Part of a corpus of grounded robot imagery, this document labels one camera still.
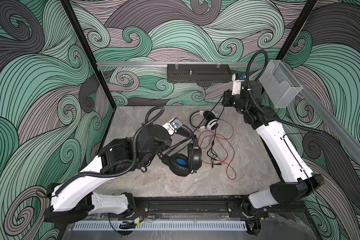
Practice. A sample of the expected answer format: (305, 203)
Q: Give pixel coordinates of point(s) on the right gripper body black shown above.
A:
(234, 100)

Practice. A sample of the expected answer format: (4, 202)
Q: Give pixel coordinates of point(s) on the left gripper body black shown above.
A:
(165, 146)

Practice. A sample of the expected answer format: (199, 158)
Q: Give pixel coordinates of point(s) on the white black headphones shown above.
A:
(210, 120)

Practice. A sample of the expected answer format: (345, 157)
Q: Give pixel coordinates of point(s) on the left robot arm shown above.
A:
(76, 199)

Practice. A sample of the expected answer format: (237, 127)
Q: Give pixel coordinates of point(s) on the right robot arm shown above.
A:
(297, 179)

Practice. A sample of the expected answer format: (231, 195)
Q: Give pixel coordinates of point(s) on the black perforated metal tray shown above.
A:
(200, 74)

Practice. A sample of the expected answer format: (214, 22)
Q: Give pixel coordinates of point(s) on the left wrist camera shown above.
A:
(173, 125)

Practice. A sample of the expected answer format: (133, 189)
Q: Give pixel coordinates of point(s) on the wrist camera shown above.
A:
(237, 83)
(173, 125)

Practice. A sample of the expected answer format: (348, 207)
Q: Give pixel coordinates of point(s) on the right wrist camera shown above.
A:
(237, 83)

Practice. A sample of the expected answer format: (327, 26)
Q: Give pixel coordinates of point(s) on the clear plastic wall bin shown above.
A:
(280, 83)

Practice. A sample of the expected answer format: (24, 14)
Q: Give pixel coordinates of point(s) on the aluminium rail back wall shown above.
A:
(154, 64)

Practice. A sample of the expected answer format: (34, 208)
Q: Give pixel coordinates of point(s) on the aluminium rail wall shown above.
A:
(154, 64)
(331, 102)

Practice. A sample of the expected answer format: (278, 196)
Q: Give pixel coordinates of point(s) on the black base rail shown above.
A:
(236, 206)

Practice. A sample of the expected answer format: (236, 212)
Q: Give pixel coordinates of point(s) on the black frame post left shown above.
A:
(88, 52)

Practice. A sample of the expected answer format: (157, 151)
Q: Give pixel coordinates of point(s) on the black frame post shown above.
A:
(296, 29)
(88, 52)

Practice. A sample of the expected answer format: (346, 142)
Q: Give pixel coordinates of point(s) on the black frame post right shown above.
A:
(296, 29)

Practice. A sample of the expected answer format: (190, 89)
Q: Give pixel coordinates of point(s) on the white slotted cable duct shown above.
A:
(165, 225)

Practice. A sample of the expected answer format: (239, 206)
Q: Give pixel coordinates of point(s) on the aluminium rail right wall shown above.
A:
(331, 102)

